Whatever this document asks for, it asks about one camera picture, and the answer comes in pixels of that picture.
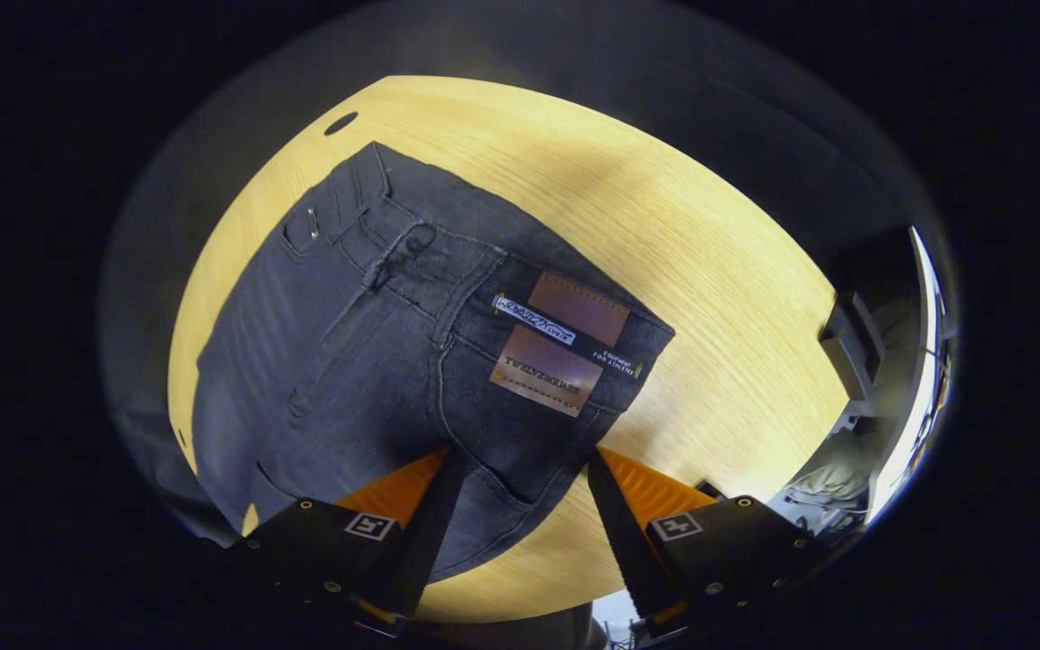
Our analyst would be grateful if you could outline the dark boxy object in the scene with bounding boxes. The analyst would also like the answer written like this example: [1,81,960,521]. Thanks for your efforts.
[818,289,891,425]

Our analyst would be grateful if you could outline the dark denim jeans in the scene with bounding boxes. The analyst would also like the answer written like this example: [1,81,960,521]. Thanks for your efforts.
[190,140,676,583]

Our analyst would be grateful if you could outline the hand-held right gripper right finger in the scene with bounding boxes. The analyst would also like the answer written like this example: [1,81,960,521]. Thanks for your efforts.
[585,445,837,644]

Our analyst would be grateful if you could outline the pale crumpled cloth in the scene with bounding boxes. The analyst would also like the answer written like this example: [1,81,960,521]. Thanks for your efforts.
[786,462,871,522]

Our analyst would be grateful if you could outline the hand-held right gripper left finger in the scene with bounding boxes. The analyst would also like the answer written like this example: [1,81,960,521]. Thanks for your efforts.
[231,444,467,637]

